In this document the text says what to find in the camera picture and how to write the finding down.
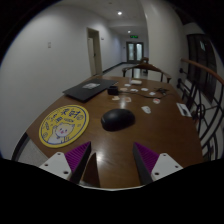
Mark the small beige round piece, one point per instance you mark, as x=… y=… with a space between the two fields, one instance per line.
x=124 y=89

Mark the wooden armchair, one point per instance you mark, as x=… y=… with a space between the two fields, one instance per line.
x=146 y=67

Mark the green exit sign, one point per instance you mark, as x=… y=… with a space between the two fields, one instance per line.
x=133 y=36

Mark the white wall switch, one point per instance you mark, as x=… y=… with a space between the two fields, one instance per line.
x=49 y=44

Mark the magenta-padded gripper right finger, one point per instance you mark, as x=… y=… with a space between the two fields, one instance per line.
x=156 y=165

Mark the side doorway with frame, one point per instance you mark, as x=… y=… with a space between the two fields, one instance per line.
x=94 y=53

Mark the black closed laptop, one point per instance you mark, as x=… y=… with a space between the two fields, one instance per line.
x=89 y=88

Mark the small black box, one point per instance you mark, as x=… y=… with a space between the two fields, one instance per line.
x=112 y=90

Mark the small white card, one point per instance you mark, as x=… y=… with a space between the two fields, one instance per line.
x=146 y=109

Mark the white and red piece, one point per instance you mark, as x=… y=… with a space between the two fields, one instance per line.
x=156 y=100

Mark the recessed ceiling lights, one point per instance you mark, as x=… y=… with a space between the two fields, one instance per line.
x=119 y=13

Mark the round yellow cartoon mouse pad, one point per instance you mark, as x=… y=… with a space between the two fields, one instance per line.
x=64 y=125

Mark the small black device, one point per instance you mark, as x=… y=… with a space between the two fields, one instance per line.
x=162 y=90

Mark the black computer mouse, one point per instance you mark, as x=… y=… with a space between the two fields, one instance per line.
x=117 y=119

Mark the wooden-topped black metal railing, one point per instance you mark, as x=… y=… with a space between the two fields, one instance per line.
x=204 y=100

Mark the small white flat box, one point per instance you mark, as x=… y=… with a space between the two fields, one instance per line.
x=136 y=81

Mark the beige and orange piece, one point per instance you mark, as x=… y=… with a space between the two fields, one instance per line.
x=126 y=99

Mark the white paper leaflet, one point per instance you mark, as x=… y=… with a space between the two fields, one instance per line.
x=183 y=109

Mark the small white round piece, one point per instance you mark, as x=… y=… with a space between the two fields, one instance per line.
x=144 y=89
x=127 y=85
x=152 y=93
x=134 y=90

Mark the dark framed window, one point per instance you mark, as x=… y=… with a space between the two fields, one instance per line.
x=201 y=63

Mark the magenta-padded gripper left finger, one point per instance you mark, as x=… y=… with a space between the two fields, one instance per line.
x=63 y=164

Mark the distant wooden chair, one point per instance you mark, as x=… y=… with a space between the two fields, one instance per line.
x=144 y=60

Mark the glass double door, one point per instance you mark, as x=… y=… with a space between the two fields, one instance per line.
x=135 y=52

